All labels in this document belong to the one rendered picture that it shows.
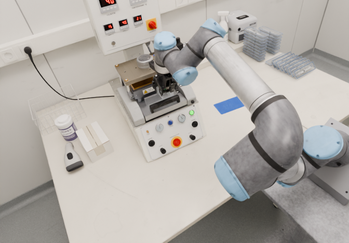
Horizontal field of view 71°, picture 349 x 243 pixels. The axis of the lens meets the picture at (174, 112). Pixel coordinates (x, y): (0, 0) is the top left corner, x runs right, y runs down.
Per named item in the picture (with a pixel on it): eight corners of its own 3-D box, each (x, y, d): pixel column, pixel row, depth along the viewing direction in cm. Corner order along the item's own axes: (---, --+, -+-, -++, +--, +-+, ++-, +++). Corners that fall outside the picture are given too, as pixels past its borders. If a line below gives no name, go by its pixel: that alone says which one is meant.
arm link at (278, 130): (325, 134, 45) (201, 8, 73) (277, 168, 49) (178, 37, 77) (336, 142, 53) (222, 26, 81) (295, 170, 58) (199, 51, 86)
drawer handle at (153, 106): (150, 111, 115) (148, 105, 112) (178, 99, 119) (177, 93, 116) (151, 113, 113) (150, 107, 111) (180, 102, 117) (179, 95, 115)
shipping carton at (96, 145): (80, 141, 136) (75, 130, 130) (103, 131, 140) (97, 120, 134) (90, 164, 123) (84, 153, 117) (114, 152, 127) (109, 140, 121)
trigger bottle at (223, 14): (216, 45, 190) (216, 13, 173) (217, 41, 196) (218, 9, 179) (227, 46, 188) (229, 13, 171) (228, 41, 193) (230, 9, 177)
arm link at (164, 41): (162, 50, 78) (148, 34, 81) (161, 72, 88) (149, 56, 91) (182, 41, 81) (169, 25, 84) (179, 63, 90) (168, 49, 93)
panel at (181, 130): (151, 161, 120) (138, 127, 114) (203, 136, 128) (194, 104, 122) (152, 162, 118) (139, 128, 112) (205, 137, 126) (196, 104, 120)
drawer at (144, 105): (126, 90, 135) (123, 79, 130) (162, 77, 141) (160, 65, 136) (146, 122, 115) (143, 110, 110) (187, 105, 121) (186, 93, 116)
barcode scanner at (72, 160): (61, 150, 132) (54, 140, 127) (75, 143, 135) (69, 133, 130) (70, 176, 119) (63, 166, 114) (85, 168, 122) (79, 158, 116)
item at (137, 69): (115, 74, 133) (108, 53, 124) (166, 56, 141) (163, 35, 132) (130, 98, 116) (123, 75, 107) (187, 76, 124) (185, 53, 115)
